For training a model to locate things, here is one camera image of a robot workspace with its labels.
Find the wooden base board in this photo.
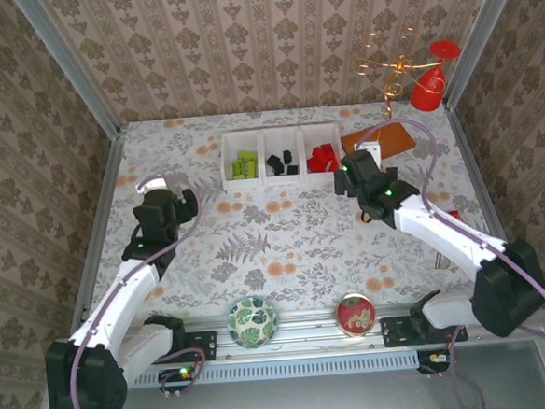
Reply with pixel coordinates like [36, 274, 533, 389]
[339, 118, 418, 162]

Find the white three-compartment container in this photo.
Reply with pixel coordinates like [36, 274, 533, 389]
[217, 120, 345, 191]

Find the floral patterned table cover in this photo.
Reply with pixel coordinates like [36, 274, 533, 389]
[74, 94, 514, 328]

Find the red plastic goblet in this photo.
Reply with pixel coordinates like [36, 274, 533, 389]
[404, 37, 467, 113]

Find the red patterned bowl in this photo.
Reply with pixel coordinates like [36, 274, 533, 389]
[333, 291, 380, 340]

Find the leaf pattern bowl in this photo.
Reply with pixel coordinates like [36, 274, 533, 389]
[225, 294, 283, 352]

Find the small controller board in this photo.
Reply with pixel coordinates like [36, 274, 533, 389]
[158, 366, 196, 394]
[416, 348, 456, 375]

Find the grey metal shelf panel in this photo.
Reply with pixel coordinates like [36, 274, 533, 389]
[29, 334, 545, 409]

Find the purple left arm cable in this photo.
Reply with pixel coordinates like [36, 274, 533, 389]
[58, 170, 218, 409]

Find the aluminium side rail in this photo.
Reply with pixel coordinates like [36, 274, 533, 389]
[442, 99, 514, 261]
[55, 130, 138, 337]

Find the gold wire stand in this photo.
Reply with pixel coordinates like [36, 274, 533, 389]
[349, 26, 426, 148]

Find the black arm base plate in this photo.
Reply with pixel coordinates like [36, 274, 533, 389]
[168, 328, 220, 365]
[377, 293, 469, 349]

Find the aluminium mounting rail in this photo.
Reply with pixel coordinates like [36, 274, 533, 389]
[51, 291, 545, 372]

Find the aluminium frame post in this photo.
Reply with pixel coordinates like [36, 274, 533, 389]
[12, 0, 124, 144]
[435, 0, 536, 109]

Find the grey slotted cable duct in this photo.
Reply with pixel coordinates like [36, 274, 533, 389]
[124, 348, 424, 389]

